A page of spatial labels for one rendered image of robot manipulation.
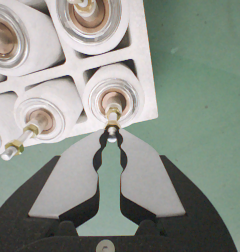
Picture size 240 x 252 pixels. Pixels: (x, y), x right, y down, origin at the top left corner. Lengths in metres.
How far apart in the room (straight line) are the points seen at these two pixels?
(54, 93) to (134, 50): 0.15
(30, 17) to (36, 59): 0.05
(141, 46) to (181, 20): 0.23
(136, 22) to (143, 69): 0.07
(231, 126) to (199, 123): 0.13
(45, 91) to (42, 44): 0.06
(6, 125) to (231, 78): 0.60
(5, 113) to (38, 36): 0.15
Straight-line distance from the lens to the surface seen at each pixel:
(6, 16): 0.25
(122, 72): 0.22
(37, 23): 0.25
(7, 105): 0.34
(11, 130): 0.32
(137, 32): 0.29
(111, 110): 0.18
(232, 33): 0.57
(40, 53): 0.24
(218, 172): 0.81
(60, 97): 0.25
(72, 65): 0.30
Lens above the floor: 0.46
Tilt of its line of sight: 62 degrees down
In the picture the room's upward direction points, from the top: 177 degrees clockwise
